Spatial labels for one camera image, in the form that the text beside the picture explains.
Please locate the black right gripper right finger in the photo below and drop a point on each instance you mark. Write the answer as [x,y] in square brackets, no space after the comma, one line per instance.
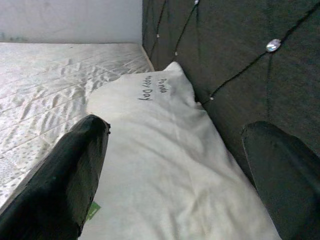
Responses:
[290,190]

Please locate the white pillow with black lettering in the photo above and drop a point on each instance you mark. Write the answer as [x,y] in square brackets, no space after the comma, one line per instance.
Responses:
[170,162]

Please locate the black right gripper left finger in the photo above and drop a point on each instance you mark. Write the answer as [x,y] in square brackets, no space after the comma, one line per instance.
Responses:
[55,190]

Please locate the beige quilted mattress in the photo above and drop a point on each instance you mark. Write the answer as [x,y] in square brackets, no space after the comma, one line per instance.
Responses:
[50,82]

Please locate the dark tufted headboard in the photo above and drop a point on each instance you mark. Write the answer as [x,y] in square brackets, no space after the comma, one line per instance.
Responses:
[237,62]

